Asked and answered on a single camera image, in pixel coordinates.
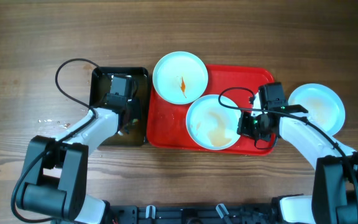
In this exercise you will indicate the black rectangular water basin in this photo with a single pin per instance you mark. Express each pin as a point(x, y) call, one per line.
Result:
point(100, 85)

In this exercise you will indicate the green sponge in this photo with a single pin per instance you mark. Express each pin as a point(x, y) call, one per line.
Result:
point(127, 127)

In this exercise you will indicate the red plastic tray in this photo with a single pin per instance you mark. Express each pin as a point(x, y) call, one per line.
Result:
point(166, 126)

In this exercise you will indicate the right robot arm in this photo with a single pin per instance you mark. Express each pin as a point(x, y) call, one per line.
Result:
point(335, 191)

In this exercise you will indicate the light blue plate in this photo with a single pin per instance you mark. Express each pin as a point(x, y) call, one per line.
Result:
point(212, 122)
point(324, 106)
point(180, 77)

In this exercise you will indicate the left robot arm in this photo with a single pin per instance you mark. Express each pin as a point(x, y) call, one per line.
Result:
point(54, 174)

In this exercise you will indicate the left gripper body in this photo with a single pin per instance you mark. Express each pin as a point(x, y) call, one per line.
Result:
point(134, 107)

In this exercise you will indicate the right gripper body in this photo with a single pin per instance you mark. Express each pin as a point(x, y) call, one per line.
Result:
point(253, 127)

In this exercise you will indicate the light blue plate bottom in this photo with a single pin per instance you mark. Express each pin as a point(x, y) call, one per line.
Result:
point(324, 106)

